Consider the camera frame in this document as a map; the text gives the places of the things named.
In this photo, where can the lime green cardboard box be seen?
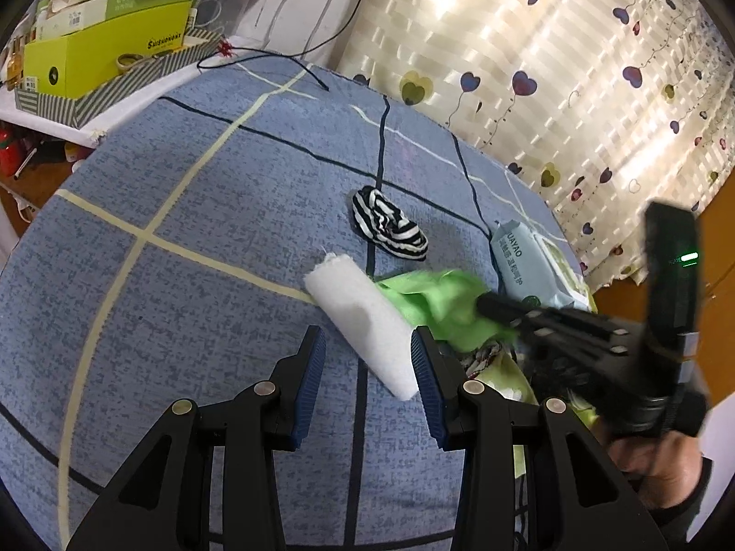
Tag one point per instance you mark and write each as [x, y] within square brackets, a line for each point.
[86, 63]

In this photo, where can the light green cloth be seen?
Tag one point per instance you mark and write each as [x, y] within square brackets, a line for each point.
[442, 310]

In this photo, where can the large black white striped sock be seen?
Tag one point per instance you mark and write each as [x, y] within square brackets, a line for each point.
[479, 361]

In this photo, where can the red ribbon bow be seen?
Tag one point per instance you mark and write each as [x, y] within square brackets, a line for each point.
[227, 47]

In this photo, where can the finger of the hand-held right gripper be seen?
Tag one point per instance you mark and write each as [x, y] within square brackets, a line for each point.
[505, 307]

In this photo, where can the person's right forearm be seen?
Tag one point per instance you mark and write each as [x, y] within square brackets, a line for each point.
[689, 519]

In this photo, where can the pale blue wet wipes pack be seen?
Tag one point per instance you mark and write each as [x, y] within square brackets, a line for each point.
[522, 264]

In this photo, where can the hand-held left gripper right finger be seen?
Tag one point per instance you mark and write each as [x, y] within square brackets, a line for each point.
[428, 390]

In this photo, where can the tape roll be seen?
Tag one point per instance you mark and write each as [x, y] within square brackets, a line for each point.
[130, 61]

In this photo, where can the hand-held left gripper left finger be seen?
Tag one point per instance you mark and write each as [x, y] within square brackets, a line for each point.
[307, 390]

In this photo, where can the small black white striped sock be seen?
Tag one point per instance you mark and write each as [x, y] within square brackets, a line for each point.
[390, 229]

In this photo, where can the red round object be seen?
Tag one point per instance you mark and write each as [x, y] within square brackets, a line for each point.
[7, 152]

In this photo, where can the cream patterned sock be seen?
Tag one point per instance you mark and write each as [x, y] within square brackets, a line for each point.
[508, 383]

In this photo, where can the cream heart-print curtain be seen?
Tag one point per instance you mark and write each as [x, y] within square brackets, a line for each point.
[545, 69]

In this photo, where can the black white striped tray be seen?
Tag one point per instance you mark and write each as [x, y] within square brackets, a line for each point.
[143, 72]

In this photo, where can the person's right hand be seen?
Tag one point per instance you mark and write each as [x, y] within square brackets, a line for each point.
[660, 465]

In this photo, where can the clear plastic drawer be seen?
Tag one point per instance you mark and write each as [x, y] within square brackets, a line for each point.
[241, 11]

